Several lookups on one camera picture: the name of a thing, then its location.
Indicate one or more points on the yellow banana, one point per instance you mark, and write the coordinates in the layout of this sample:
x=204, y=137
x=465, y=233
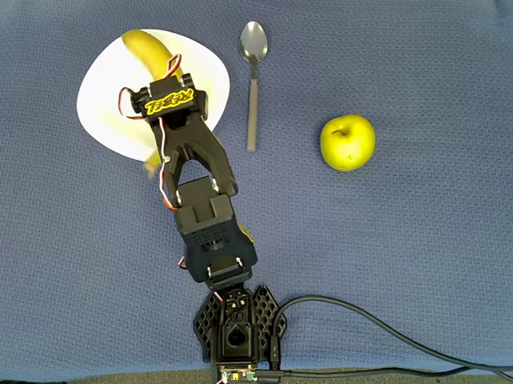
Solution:
x=144, y=48

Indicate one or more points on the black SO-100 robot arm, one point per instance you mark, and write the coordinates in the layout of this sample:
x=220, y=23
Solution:
x=216, y=240

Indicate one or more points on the white rounded plate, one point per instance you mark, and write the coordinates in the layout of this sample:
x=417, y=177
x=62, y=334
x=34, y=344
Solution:
x=105, y=87

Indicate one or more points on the green apple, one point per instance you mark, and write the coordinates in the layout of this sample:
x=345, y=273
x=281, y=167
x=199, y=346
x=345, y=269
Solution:
x=347, y=142

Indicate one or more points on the blue textured table cloth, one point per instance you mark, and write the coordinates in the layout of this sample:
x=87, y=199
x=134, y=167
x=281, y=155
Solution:
x=94, y=248

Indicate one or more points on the small controller circuit board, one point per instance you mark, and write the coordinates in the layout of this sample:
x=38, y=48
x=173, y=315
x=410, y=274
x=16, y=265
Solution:
x=237, y=375

